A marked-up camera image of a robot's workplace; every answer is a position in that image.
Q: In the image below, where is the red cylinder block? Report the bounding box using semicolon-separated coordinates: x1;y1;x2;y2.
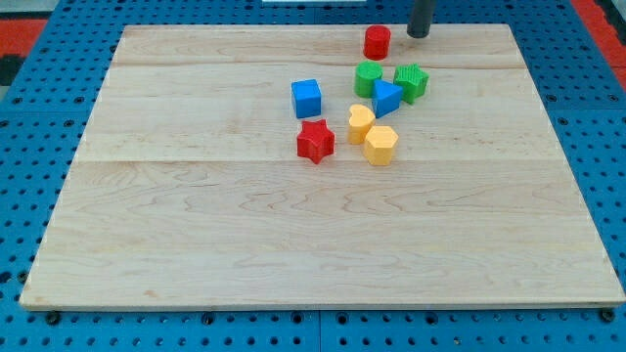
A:
363;24;391;61

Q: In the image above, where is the red star block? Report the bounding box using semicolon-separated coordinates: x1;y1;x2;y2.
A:
296;119;335;164

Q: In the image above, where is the yellow heart block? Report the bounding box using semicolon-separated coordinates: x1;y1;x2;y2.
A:
347;104;376;145

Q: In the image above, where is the yellow hexagon block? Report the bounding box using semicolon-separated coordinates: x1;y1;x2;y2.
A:
363;125;399;166

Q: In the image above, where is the blue cube block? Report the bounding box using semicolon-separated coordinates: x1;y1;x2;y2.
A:
291;79;322;118

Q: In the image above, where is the blue triangle block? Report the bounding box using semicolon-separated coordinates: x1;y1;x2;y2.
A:
372;79;403;118

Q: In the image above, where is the green cylinder block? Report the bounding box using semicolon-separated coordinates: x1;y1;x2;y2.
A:
354;61;383;98

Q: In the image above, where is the light wooden board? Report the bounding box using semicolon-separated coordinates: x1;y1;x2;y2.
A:
20;24;625;312

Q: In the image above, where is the green star block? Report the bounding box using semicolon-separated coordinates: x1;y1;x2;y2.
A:
393;64;429;105

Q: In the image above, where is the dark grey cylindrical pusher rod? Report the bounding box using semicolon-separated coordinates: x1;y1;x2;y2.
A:
407;0;436;38

